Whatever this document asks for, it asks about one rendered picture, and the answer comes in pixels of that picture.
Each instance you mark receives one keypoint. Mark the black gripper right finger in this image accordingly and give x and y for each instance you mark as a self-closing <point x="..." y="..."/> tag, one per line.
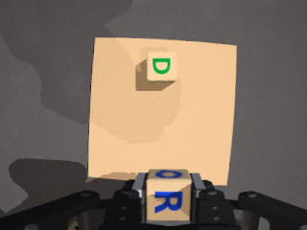
<point x="212" y="211"/>

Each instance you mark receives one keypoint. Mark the beige mat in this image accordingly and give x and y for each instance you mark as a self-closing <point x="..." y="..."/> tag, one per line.
<point x="136" y="125"/>

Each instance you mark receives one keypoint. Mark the beige block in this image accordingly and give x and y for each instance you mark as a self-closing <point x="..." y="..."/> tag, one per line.
<point x="161" y="66"/>
<point x="73" y="226"/>
<point x="168" y="194"/>

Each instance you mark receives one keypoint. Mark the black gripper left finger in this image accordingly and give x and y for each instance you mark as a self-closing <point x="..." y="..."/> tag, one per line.
<point x="122" y="212"/>

